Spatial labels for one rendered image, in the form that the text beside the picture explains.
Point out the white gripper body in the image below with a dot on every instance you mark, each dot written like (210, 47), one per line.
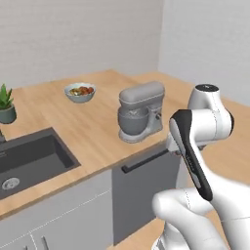
(171, 143)

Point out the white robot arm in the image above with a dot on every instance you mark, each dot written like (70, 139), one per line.
(208, 120)

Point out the grey stand mixer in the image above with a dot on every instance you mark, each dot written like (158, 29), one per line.
(140, 112)

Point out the red fruit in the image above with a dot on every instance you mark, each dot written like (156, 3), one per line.
(85, 90)

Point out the white bowl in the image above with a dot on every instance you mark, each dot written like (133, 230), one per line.
(79, 97)

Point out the yellow green fruit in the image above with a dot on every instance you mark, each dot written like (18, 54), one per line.
(74, 92)

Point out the white cupboard door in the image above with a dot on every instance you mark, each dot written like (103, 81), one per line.
(16, 244)
(78, 228)

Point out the white drawer front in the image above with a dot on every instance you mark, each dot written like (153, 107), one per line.
(58, 208)

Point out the dark grey sink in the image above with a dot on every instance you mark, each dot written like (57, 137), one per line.
(32, 159)

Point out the green plant in grey pot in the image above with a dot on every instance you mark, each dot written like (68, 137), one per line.
(6, 109)

